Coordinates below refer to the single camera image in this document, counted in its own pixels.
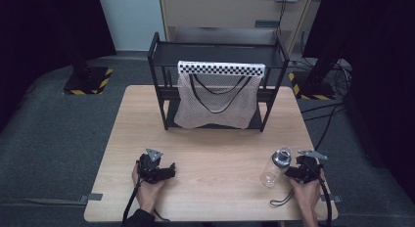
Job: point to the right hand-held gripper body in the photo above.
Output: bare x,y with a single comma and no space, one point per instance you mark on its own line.
309,170

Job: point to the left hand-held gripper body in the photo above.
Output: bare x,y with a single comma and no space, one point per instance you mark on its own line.
148,170

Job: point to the clear bottle with silver cap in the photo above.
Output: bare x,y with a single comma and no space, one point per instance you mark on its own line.
275,168

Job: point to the person's left hand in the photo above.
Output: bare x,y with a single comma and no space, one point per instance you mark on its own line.
148,192

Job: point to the person's right hand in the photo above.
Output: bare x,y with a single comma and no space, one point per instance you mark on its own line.
308,196

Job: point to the beige mesh bag checkered band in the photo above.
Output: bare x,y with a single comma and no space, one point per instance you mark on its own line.
215,103

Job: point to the black stand with striped base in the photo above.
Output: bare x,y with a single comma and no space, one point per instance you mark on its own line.
86,80
314,86

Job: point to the black curtain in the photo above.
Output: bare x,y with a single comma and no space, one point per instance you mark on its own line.
42,31
381,73

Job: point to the black metal shelf rack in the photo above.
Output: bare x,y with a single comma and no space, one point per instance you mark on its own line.
215,52

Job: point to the grey cabinet label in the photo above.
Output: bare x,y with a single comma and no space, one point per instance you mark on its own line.
267,23

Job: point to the beige wooden cabinet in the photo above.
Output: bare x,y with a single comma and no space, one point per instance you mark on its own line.
221,11

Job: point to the grey table bracket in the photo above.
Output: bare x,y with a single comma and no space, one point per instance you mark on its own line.
332,198
92,197

